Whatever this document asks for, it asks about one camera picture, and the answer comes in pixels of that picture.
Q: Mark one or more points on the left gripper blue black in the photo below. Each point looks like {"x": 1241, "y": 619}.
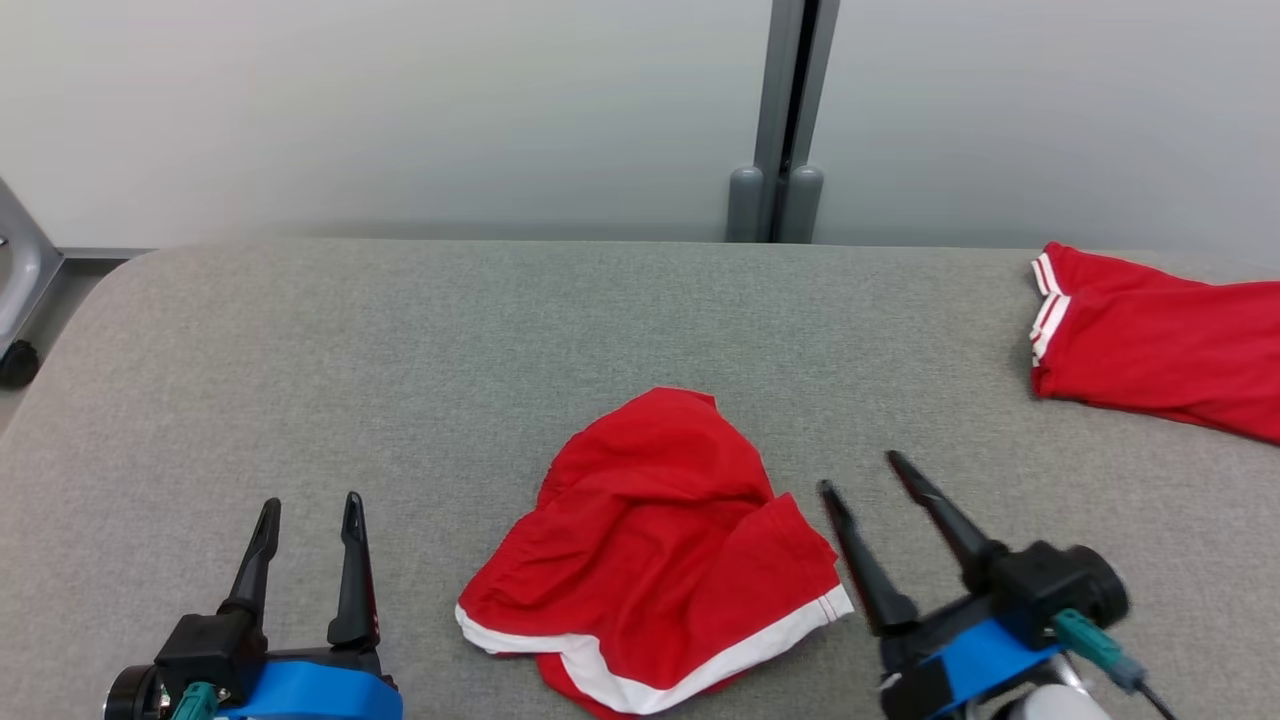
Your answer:
{"x": 320, "y": 695}

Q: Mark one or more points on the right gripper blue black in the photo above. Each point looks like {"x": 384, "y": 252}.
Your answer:
{"x": 970, "y": 660}

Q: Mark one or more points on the red shorts with white hem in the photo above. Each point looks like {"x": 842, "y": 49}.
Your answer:
{"x": 650, "y": 540}

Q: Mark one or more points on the red shorts with white stripes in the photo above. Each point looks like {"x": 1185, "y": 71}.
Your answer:
{"x": 1160, "y": 340}

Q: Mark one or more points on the grey wheeled metal stand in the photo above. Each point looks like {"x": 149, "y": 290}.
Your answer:
{"x": 25, "y": 270}

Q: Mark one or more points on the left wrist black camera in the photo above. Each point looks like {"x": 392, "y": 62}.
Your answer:
{"x": 205, "y": 650}

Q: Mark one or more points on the wrist black camera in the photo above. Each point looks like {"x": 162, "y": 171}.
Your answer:
{"x": 205, "y": 650}
{"x": 1060, "y": 590}

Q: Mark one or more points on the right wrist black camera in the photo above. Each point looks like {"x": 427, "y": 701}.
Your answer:
{"x": 1060, "y": 590}

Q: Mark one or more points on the grey partition post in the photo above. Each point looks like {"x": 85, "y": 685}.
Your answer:
{"x": 785, "y": 100}

